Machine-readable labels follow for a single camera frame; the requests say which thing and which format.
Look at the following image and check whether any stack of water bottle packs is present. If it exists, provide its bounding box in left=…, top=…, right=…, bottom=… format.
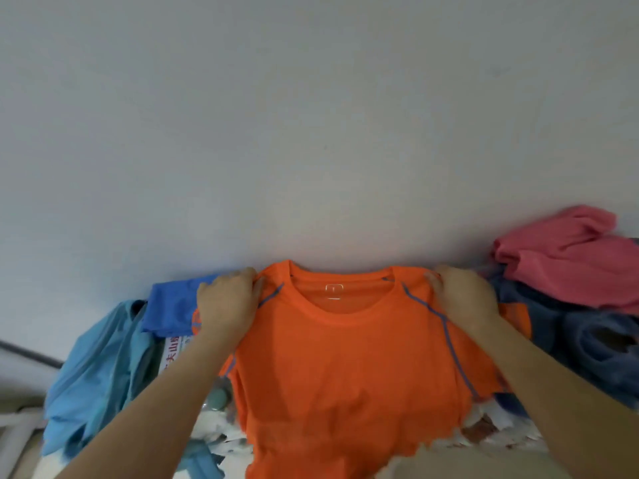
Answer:
left=158, top=333, right=551, bottom=456

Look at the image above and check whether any white leg machine frame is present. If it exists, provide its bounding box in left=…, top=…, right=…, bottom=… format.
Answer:
left=0, top=406, right=49, bottom=479

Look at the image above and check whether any orange t-shirt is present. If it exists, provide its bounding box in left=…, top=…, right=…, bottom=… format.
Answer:
left=191, top=259, right=533, bottom=479

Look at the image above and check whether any person's right forearm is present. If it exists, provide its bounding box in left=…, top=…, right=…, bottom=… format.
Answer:
left=469, top=313, right=639, bottom=479

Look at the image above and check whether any person's right hand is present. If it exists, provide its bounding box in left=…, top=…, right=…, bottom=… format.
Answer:
left=423, top=263, right=502, bottom=341

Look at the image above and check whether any blue t-shirt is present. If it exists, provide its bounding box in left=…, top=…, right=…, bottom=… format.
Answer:
left=140, top=273, right=224, bottom=339

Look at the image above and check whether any person's left hand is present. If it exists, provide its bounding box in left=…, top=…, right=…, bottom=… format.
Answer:
left=195, top=266, right=266, bottom=346

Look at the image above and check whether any grey-blue towel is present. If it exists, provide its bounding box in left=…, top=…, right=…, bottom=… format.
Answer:
left=487, top=271, right=639, bottom=420

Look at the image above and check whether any light blue backpack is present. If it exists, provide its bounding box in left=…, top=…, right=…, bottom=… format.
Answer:
left=40, top=299, right=226, bottom=479

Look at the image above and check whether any person's left forearm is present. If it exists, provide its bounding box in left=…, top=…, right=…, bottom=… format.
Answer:
left=55, top=333, right=240, bottom=479

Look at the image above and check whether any white panel leaning on wall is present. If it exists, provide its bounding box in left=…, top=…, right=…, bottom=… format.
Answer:
left=0, top=339, right=65, bottom=396

